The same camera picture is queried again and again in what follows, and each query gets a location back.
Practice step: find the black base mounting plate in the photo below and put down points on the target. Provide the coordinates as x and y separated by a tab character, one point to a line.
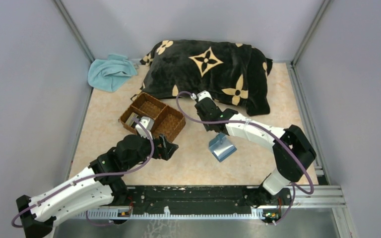
199	200

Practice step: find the aluminium front rail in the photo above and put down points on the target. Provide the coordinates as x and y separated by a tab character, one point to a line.
324	196

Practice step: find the black pillow with tan flowers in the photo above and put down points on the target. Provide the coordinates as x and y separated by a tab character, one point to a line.
233	73

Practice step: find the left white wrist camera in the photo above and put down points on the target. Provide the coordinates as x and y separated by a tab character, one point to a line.
143	126

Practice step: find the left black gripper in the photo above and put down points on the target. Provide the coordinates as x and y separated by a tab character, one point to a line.
165	150

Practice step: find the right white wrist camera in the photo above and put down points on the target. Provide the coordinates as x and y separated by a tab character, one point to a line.
204	95

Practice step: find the teal leather card holder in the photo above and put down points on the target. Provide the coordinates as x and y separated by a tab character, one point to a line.
220	137

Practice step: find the woven brown divided basket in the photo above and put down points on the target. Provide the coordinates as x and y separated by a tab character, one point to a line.
167	120

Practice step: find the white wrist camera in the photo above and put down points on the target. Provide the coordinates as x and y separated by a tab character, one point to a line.
204	95
143	126

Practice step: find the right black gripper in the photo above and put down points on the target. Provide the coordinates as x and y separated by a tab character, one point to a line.
207	127

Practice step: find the light blue cloth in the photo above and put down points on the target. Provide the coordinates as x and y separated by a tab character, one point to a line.
110	74

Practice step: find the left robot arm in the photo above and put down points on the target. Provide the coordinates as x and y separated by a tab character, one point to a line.
99	184

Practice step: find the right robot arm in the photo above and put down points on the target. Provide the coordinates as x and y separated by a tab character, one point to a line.
293	153

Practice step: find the silver credit card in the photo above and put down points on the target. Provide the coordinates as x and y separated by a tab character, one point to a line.
222	149

